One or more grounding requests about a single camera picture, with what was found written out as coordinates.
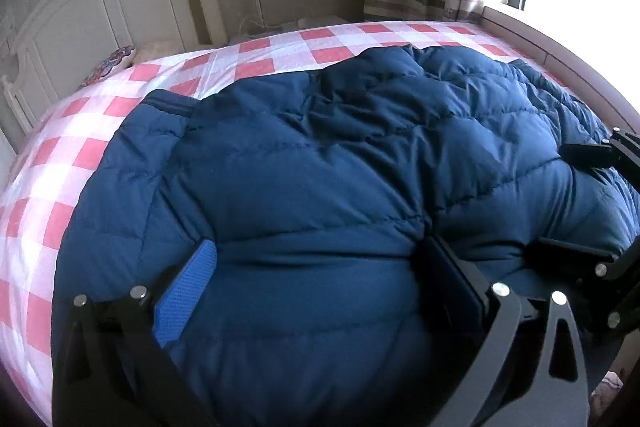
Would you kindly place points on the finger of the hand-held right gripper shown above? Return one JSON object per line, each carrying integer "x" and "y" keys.
{"x": 582, "y": 154}
{"x": 560, "y": 252}

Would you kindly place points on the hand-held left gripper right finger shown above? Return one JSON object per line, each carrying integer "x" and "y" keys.
{"x": 457, "y": 279}

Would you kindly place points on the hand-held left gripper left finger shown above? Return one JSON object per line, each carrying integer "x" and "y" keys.
{"x": 187, "y": 294}

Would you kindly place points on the blue down jacket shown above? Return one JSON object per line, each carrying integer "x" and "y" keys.
{"x": 325, "y": 187}

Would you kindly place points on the pink checkered bed sheet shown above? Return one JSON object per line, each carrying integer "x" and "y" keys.
{"x": 55, "y": 167}

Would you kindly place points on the patterned pillow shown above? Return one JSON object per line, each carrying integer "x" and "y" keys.
{"x": 107, "y": 66}

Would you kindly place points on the white wooden headboard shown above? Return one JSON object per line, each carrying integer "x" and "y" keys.
{"x": 80, "y": 17}

